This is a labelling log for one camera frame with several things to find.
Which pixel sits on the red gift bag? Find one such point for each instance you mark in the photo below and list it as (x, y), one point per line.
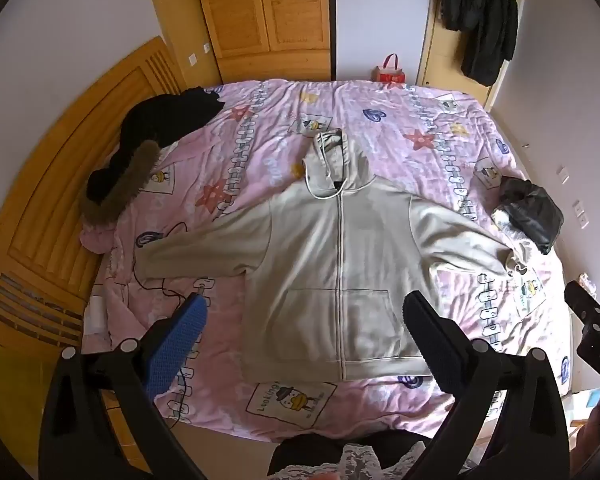
(390, 76)

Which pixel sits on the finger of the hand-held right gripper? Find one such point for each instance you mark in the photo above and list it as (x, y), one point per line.
(582, 300)

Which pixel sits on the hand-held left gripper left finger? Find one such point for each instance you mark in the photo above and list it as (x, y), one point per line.
(180, 340)

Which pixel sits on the wooden headboard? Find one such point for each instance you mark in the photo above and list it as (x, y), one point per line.
(55, 185)

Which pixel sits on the wooden wardrobe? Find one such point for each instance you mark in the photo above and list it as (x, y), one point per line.
(260, 10)

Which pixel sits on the black fur-trimmed jacket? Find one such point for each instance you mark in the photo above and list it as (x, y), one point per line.
(170, 110)

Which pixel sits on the pale wooden door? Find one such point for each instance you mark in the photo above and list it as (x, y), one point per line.
(432, 60)

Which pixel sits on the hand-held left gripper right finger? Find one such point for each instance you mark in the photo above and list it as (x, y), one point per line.
(430, 342)

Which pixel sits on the pink printed blanket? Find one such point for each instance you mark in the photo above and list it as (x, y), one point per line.
(280, 110)

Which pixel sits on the black leather jacket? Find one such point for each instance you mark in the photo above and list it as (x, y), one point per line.
(530, 210)

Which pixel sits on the black hanging coat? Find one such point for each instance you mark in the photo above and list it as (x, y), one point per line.
(480, 10)

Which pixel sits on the white wall socket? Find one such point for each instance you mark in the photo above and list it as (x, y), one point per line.
(562, 173)
(581, 213)

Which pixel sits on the beige zip hoodie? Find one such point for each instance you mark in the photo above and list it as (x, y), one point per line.
(330, 260)

